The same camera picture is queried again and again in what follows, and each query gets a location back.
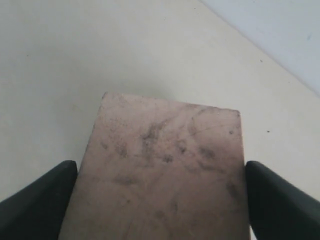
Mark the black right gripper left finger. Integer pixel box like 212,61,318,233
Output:
0,160,78,240

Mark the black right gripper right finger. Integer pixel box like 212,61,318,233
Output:
245,161,320,240

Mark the large wooden block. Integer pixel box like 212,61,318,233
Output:
59,92,250,240

